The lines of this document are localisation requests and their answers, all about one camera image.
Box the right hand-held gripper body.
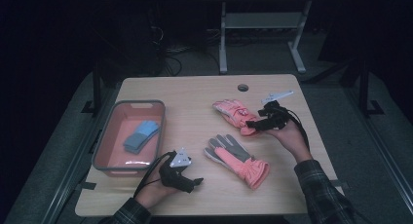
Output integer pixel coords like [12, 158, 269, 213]
[257, 90, 295, 131]

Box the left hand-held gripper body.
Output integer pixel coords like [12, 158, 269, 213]
[158, 147, 193, 193]

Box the pink glove with white trim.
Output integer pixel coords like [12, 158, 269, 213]
[212, 98, 261, 137]

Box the pink glove with grey palm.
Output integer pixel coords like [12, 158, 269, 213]
[204, 133, 271, 191]

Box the pink basin with grey rim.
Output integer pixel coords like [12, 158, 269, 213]
[92, 99, 167, 178]

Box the person's left hand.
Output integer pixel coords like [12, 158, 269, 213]
[133, 164, 178, 209]

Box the person's right hand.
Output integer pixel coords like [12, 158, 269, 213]
[265, 117, 314, 164]

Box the grey tape strip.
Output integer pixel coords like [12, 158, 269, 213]
[75, 181, 97, 191]
[334, 179, 351, 190]

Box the black metal stand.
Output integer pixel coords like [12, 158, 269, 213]
[81, 59, 105, 117]
[357, 53, 386, 119]

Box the left hand-held gripper black cable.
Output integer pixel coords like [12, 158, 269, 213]
[132, 151, 172, 200]

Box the hand-held gripper black cable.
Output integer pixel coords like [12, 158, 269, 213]
[132, 151, 172, 200]
[284, 107, 312, 153]

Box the right hand-held gripper black cable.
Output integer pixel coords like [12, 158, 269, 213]
[284, 107, 312, 153]

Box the white metal desk frame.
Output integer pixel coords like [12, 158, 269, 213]
[218, 0, 313, 75]

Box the metal floor rail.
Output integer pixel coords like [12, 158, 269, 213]
[344, 87, 413, 216]
[40, 87, 120, 224]

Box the bundle of floor cables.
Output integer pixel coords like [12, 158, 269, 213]
[148, 23, 222, 78]

